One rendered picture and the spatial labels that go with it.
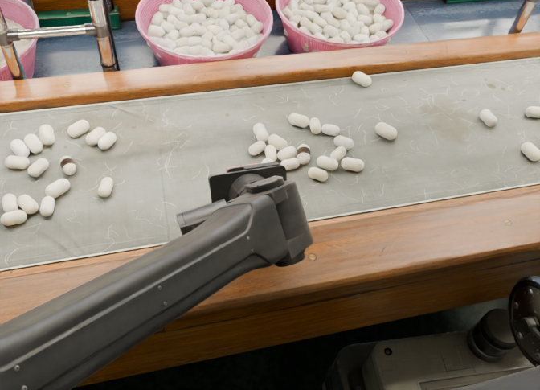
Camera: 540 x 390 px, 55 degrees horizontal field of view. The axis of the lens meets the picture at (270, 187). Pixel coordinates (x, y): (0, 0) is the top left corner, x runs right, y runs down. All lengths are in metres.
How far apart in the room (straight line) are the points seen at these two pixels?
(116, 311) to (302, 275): 0.39
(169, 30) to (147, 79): 0.18
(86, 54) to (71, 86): 0.22
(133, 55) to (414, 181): 0.62
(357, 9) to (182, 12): 0.37
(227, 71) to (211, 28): 0.16
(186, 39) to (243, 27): 0.12
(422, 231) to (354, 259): 0.11
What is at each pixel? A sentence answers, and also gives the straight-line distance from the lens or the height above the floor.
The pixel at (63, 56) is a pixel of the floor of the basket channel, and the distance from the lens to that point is 1.17.
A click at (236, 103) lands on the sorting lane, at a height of 0.74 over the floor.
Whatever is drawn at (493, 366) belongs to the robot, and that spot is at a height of 0.47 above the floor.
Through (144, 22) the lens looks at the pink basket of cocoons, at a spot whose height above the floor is 0.74.
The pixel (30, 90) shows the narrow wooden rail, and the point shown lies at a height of 0.76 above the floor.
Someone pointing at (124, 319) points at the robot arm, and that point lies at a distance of 0.36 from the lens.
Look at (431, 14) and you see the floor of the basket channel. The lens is 1.37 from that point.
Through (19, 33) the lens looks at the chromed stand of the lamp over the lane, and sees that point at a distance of 0.95.
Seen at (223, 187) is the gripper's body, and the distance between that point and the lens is 0.68.
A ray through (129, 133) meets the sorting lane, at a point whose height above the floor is 0.74.
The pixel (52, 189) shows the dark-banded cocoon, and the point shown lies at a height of 0.76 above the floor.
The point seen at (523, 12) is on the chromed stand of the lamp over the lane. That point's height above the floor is 0.81.
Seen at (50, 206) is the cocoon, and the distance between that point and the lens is 0.80.
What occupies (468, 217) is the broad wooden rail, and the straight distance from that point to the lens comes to 0.83.
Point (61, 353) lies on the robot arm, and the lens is 0.34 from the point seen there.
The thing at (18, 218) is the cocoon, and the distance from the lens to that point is 0.80.
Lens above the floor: 1.38
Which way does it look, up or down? 52 degrees down
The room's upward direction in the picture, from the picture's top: 7 degrees clockwise
